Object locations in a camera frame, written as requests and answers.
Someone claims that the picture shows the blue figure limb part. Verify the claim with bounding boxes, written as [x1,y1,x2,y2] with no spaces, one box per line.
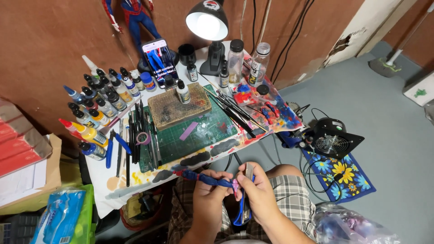
[173,169,239,199]

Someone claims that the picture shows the person's left hand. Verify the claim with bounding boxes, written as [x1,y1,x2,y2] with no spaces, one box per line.
[193,169,243,229]

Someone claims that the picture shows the black square fan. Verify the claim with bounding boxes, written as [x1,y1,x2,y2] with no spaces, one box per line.
[311,117,366,161]

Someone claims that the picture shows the black fan cable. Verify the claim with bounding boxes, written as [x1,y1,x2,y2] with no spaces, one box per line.
[298,108,344,204]

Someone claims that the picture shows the mop with white handle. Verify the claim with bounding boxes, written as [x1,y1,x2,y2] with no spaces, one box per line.
[368,1,434,79]

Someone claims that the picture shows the row of black hand tools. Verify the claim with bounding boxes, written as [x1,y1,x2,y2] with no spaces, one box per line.
[115,100,164,188]

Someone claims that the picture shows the blue wipes packet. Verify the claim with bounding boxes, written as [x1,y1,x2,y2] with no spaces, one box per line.
[30,188,87,244]

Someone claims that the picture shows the small dropper bottle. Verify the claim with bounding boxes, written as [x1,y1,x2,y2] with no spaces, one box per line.
[186,61,199,83]
[175,79,192,105]
[218,66,230,89]

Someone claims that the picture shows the cardboard box with red books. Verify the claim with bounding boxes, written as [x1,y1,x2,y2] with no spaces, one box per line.
[0,98,63,216]

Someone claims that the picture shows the red blue figure pieces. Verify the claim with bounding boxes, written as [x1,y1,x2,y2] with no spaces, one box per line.
[260,101,281,125]

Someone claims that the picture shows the blue handled pliers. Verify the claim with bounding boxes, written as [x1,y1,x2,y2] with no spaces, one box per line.
[105,128,132,169]

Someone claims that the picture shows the red blue paint palette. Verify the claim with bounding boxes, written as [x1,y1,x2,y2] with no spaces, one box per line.
[233,83,259,107]

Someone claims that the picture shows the blue airbrush holder clamp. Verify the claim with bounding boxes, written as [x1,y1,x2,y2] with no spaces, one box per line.
[275,101,315,150]

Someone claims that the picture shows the clear bottle with black cap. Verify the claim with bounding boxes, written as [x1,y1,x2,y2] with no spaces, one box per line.
[227,39,245,85]

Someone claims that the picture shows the smartphone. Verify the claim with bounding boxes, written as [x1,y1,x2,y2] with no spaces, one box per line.
[141,38,179,89]

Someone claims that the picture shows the black wall cables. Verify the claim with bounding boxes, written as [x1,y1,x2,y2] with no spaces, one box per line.
[252,0,316,82]

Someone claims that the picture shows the white box with green print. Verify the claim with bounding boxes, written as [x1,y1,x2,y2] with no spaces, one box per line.
[402,70,434,108]

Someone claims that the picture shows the group of paint bottles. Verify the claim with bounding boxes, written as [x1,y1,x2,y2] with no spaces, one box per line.
[58,55,147,162]

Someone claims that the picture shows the purple masking tape roll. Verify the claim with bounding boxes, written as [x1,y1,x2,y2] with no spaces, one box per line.
[136,131,152,146]

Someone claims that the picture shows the plaid shorts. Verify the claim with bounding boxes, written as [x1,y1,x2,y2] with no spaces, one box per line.
[167,174,318,244]

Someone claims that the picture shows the paint stained paper sheet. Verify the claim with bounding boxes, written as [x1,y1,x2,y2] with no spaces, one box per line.
[81,41,304,219]

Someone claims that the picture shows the blue lidded paint jar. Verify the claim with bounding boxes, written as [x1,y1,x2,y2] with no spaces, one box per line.
[140,71,157,93]

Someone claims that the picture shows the blue utility knife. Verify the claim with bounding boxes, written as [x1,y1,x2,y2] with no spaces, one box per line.
[232,163,255,227]

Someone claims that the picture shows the small black jar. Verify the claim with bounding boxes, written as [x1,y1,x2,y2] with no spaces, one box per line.
[163,74,177,91]

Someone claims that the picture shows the blue floral mat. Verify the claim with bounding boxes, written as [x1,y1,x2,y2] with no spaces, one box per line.
[301,148,377,204]

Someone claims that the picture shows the purple tape strip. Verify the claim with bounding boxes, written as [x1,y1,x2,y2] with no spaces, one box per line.
[178,121,199,141]

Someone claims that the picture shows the black cup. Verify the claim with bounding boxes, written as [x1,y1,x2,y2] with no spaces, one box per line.
[177,43,197,67]

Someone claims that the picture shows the clear plastic bag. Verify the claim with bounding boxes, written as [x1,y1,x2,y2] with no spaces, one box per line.
[313,202,403,244]

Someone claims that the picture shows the black desk lamp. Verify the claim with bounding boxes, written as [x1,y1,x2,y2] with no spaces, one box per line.
[185,0,230,77]

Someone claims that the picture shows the brown stained sponge block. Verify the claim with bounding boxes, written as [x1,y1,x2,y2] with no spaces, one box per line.
[147,82,213,132]

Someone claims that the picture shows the bunch of paintbrushes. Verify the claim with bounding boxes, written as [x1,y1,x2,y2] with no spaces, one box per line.
[199,73,269,139]

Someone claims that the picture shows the person's right hand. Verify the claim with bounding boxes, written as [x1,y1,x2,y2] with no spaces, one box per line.
[236,162,285,228]

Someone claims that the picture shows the white wall cable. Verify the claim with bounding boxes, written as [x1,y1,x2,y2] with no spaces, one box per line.
[239,0,273,55]

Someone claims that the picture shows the green cutting mat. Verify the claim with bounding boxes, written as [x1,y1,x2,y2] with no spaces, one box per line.
[137,84,238,174]

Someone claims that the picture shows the green plastic container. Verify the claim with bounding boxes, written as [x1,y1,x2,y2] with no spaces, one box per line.
[69,184,97,244]

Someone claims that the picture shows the red blue superhero figure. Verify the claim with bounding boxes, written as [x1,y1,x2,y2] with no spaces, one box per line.
[101,0,180,74]

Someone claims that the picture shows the clear bottle with label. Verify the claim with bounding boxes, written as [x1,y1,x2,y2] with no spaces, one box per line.
[248,42,271,88]

